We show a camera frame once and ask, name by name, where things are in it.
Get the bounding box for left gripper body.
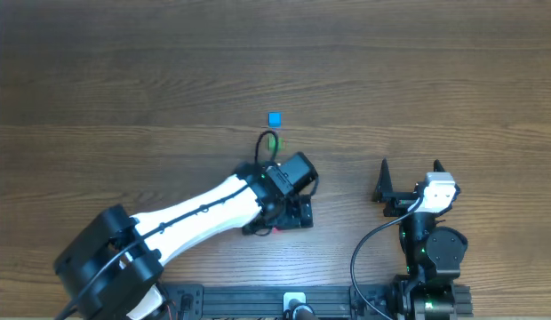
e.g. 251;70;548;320
270;195;315;230

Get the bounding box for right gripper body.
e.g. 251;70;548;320
373;190;419;218

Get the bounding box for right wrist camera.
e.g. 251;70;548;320
417;172;459;214

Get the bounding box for black cable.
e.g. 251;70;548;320
55;129;321;320
349;197;423;320

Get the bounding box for mounting rail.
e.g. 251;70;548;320
162;283;475;320

